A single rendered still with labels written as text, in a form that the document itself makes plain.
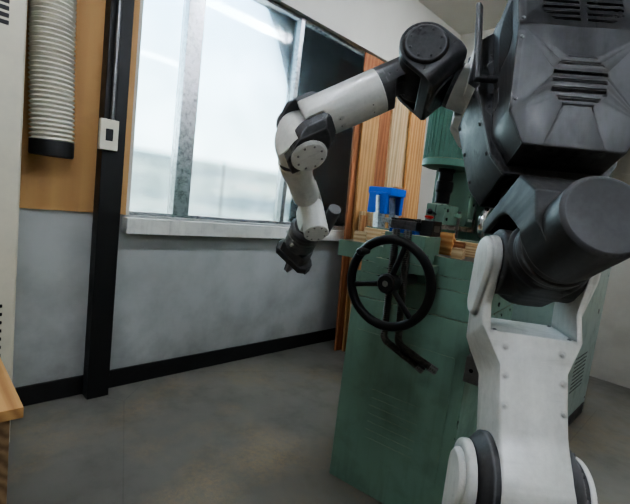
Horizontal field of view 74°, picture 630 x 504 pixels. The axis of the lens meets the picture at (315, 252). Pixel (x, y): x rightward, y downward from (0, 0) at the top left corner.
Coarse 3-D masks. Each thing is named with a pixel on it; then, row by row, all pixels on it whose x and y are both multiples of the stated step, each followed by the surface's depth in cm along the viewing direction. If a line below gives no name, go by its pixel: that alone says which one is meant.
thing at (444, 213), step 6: (432, 204) 148; (438, 204) 146; (444, 204) 146; (426, 210) 149; (438, 210) 146; (444, 210) 145; (450, 210) 149; (456, 210) 154; (438, 216) 146; (444, 216) 145; (450, 216) 150; (444, 222) 146; (450, 222) 151
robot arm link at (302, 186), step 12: (288, 120) 88; (300, 120) 87; (276, 132) 90; (288, 132) 86; (276, 144) 90; (288, 144) 86; (288, 156) 86; (288, 168) 91; (288, 180) 95; (300, 180) 94; (312, 180) 98; (300, 192) 98; (312, 192) 100
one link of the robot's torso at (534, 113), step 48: (528, 0) 67; (576, 0) 66; (624, 0) 66; (480, 48) 75; (528, 48) 65; (576, 48) 64; (624, 48) 64; (480, 96) 75; (528, 96) 64; (576, 96) 64; (624, 96) 63; (480, 144) 75; (528, 144) 64; (576, 144) 63; (624, 144) 62; (480, 192) 79
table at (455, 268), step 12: (348, 240) 155; (348, 252) 155; (372, 252) 149; (384, 264) 136; (432, 264) 136; (444, 264) 134; (456, 264) 132; (468, 264) 130; (456, 276) 132; (468, 276) 130
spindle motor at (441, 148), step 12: (444, 108) 141; (432, 120) 145; (444, 120) 141; (432, 132) 145; (444, 132) 141; (432, 144) 145; (444, 144) 141; (456, 144) 140; (432, 156) 144; (444, 156) 142; (456, 156) 140; (432, 168) 152; (456, 168) 143
